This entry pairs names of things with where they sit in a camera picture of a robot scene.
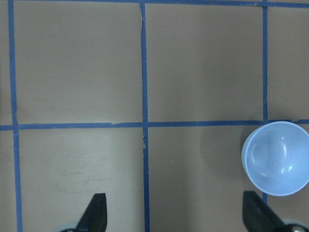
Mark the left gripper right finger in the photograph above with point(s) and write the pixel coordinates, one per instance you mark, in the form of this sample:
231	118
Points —
257	216

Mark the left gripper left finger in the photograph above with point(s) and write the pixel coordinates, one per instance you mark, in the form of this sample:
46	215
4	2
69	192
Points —
94	218

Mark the blue bowl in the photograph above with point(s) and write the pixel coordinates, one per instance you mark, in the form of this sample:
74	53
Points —
275	157

